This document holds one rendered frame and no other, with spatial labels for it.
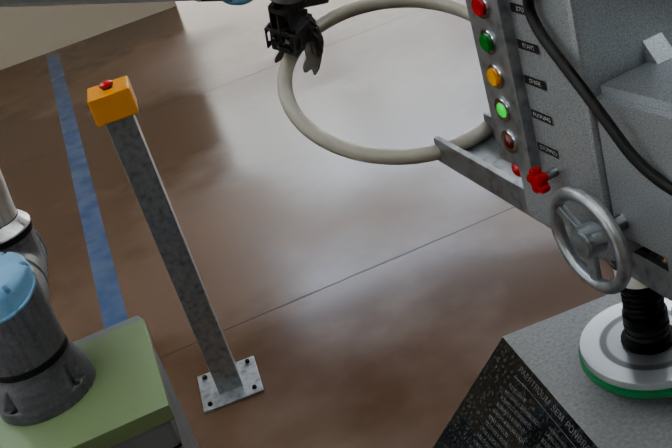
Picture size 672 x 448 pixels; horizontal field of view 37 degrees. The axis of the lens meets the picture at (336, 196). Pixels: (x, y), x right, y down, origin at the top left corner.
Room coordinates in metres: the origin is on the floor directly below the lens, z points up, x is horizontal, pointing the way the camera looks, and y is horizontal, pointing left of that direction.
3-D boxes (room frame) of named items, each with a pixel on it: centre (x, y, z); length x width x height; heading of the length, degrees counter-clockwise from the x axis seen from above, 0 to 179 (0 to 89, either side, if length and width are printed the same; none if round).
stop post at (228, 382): (2.66, 0.51, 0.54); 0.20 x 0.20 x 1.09; 6
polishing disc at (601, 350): (1.21, -0.40, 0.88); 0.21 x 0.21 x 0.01
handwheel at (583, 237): (1.06, -0.32, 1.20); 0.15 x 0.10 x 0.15; 18
